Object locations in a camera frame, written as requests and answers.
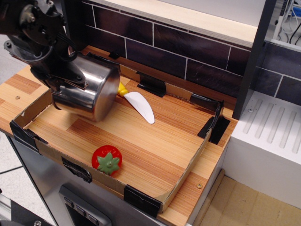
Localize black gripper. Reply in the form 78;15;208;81
30;53;88;92

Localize stainless steel pot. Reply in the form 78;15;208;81
52;53;120;122

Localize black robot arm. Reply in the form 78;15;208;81
0;0;88;91

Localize cardboard fence with black tape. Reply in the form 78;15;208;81
10;66;234;220

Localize red toy strawberry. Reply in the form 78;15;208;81
91;145;123;176

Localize light wooden shelf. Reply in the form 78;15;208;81
92;0;257;48

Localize grey oven control panel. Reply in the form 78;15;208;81
59;186;112;226

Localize white toy sink drainboard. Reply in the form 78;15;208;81
222;92;301;208

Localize dark grey left post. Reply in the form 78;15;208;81
61;0;87;51

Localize yellow handled toy knife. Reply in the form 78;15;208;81
118;82;155;124

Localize dark grey cabinet post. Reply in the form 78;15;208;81
232;0;280;120

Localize white cables in background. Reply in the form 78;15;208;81
272;0;301;45

